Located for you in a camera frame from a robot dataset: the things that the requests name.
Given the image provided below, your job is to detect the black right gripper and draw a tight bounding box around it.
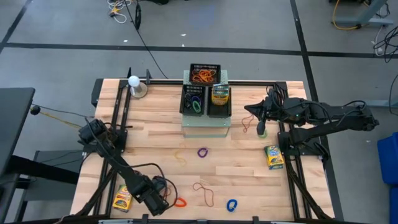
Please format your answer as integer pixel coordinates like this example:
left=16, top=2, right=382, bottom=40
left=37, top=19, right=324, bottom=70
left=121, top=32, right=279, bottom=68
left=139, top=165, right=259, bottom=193
left=244, top=96, right=292, bottom=136

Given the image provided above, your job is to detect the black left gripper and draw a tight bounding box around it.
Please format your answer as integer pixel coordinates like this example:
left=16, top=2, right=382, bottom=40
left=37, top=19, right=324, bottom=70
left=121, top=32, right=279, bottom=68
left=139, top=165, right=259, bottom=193
left=141, top=177, right=170, bottom=217

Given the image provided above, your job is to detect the green yellow crayon box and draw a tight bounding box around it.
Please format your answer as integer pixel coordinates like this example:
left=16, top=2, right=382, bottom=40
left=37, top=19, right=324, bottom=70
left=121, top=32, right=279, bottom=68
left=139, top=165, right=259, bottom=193
left=211, top=91, right=230, bottom=106

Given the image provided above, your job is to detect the black slotted plastic basket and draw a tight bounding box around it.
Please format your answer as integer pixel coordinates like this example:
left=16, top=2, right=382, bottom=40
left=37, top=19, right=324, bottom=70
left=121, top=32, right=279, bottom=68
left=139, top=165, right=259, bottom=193
left=188, top=63, right=222, bottom=87
left=179, top=84, right=206, bottom=118
left=206, top=85, right=233, bottom=119

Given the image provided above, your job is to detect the orange rubber band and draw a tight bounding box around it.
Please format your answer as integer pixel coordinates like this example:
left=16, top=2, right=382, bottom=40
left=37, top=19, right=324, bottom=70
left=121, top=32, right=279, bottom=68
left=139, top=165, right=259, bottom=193
left=198, top=71, right=213, bottom=83
left=192, top=70, right=206, bottom=84

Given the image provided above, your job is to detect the black desk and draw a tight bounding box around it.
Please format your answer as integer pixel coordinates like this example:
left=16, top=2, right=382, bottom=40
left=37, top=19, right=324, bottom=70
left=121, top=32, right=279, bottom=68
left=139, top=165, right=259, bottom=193
left=0, top=87, right=36, bottom=177

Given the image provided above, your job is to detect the yellow red crayon box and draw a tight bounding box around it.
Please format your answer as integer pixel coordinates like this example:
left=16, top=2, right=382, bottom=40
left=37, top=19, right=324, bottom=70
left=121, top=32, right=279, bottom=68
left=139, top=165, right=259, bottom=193
left=111, top=184, right=134, bottom=213

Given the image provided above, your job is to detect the blue yellow crayon box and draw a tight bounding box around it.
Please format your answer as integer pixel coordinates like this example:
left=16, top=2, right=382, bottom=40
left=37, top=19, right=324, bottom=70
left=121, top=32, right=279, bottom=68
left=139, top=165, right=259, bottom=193
left=264, top=144, right=285, bottom=170

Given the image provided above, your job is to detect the yellow rubber band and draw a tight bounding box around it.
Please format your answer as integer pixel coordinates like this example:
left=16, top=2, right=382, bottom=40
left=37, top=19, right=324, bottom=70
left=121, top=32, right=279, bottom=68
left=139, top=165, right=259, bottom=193
left=174, top=149, right=188, bottom=167

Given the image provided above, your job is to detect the pale green perforated metal riser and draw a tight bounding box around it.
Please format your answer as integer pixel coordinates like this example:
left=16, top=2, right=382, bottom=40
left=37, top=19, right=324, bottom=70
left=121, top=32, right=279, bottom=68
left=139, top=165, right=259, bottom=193
left=181, top=69, right=231, bottom=138

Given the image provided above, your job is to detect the white bulb wooden lamp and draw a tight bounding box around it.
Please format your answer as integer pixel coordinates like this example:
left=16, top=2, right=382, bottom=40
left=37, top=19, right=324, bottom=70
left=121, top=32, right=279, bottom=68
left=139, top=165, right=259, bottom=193
left=127, top=75, right=149, bottom=99

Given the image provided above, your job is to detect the blue plastic bin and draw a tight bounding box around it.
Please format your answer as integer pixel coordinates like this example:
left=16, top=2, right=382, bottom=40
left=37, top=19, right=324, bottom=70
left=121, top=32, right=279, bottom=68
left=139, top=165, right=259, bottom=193
left=377, top=131, right=398, bottom=187
left=389, top=186, right=398, bottom=224

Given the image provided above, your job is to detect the black metal table frame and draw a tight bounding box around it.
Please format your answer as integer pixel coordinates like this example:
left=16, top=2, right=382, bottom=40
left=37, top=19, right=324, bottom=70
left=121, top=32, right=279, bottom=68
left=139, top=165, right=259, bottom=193
left=74, top=67, right=336, bottom=224

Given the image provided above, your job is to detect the blue coil hair tie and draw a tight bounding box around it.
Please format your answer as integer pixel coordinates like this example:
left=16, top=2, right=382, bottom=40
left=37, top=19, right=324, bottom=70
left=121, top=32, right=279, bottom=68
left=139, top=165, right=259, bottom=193
left=226, top=198, right=238, bottom=213

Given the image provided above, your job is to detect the yellow floor cable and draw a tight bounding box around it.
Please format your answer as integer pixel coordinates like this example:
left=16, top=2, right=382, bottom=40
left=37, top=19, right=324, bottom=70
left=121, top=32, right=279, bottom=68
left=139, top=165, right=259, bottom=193
left=331, top=0, right=363, bottom=31

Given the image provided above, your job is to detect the yellow cord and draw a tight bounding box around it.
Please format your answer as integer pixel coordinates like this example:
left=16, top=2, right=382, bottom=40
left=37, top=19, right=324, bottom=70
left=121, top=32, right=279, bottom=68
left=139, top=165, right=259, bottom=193
left=39, top=110, right=84, bottom=129

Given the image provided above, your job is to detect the grey desk leg frame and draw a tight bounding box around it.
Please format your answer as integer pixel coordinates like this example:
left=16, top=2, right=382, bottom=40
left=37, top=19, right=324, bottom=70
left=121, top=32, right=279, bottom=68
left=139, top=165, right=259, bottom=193
left=334, top=0, right=394, bottom=27

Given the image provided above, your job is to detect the long black floor cable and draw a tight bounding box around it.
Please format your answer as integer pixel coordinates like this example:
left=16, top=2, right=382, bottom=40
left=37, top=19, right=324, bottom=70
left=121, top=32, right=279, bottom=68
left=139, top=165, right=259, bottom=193
left=123, top=0, right=169, bottom=80

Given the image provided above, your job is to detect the black cable bundle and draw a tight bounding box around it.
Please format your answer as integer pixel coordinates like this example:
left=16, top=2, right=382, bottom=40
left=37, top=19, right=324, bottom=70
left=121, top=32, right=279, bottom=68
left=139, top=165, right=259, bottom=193
left=372, top=26, right=398, bottom=64

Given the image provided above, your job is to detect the black strap loop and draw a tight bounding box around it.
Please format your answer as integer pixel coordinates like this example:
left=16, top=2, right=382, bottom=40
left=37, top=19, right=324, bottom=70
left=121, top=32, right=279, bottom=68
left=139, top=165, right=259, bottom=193
left=134, top=2, right=142, bottom=31

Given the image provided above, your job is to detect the white cable with yellow plug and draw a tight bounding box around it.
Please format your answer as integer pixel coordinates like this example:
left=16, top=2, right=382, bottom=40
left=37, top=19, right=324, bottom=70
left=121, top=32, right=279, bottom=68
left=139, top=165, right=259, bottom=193
left=107, top=0, right=129, bottom=24

